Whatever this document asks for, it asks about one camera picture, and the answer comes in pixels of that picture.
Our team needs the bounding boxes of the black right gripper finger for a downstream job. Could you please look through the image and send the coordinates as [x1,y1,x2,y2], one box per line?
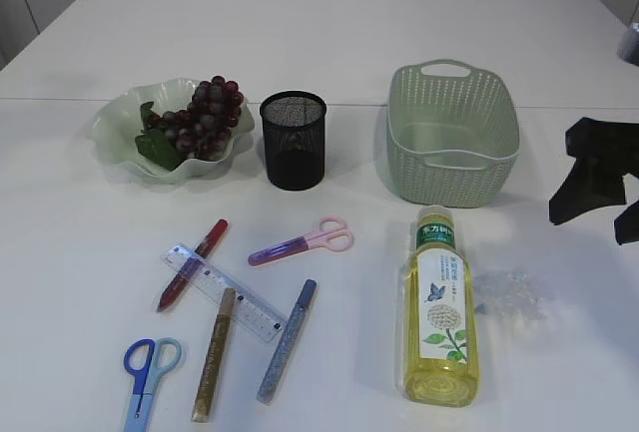
[614,202,639,245]
[549,117,638,225]

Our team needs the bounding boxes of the clear plastic sheet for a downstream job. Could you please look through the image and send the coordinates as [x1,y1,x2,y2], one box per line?
[472,271,547,320]

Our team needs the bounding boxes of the yellow tea bottle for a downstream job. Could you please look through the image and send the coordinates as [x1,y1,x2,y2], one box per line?
[399,206,480,408]

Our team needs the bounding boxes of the purple artificial grape bunch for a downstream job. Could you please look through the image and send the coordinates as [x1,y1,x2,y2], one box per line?
[135,75,245,171]

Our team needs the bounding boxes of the green plastic woven basket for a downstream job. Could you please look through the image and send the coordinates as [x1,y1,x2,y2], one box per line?
[386,59,520,209]

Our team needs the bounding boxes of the black mesh pen holder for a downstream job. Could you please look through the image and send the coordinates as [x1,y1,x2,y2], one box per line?
[260,91,327,192]

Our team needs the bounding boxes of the silver blue glitter glue pen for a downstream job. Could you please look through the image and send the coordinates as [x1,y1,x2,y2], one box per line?
[257,279,317,405]

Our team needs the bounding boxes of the clear plastic ruler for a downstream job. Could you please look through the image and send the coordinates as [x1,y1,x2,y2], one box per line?
[161,243,287,344]

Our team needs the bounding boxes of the red glitter glue pen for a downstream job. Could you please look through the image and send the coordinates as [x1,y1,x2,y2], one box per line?
[156,218,229,312]

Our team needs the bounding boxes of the gold glitter glue pen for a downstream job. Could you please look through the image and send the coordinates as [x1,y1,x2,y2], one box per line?
[191,288,236,423]

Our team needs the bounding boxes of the pink purple scissors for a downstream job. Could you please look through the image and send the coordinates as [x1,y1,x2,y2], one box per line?
[248,216,354,266]

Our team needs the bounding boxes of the green wavy glass bowl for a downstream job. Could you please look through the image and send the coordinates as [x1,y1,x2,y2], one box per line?
[88,75,255,183]

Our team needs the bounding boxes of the blue scissors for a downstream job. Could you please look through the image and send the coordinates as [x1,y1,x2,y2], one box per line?
[123,337,182,432]

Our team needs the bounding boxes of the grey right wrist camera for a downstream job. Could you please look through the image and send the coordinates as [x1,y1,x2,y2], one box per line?
[617,7,639,66]

